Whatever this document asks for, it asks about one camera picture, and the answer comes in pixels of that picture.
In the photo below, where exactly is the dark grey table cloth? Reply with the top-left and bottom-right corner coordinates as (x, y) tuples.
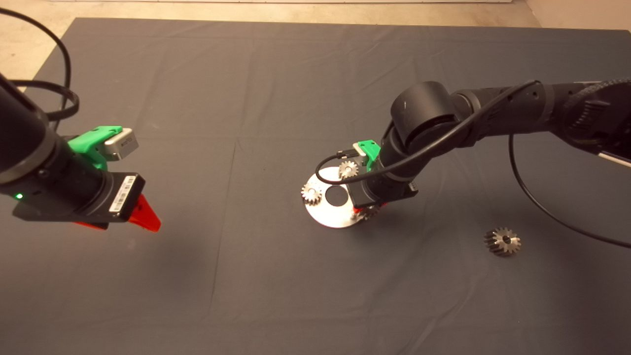
(0, 19), (631, 355)

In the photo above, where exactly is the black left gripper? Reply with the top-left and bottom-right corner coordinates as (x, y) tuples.
(12, 138), (162, 233)

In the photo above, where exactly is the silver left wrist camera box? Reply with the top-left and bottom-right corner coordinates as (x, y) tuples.
(103, 128), (139, 161)

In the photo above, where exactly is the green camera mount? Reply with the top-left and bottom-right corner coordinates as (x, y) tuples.
(67, 126), (123, 171)
(356, 140), (382, 172)

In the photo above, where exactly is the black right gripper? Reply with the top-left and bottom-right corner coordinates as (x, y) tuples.
(348, 174), (420, 217)

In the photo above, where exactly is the thick black left arm hose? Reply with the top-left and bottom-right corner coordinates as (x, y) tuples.
(10, 80), (79, 119)

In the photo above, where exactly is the round metal plate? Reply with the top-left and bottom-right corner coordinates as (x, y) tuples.
(304, 167), (368, 229)

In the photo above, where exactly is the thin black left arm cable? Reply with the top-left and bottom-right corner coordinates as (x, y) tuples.
(0, 7), (72, 131)

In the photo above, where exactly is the green left camera mount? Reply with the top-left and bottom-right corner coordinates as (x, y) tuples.
(67, 126), (123, 171)

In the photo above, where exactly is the large steel bevel gear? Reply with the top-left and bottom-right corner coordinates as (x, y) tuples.
(484, 227), (522, 256)

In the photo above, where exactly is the green right camera mount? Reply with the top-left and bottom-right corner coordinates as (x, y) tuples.
(356, 140), (382, 172)

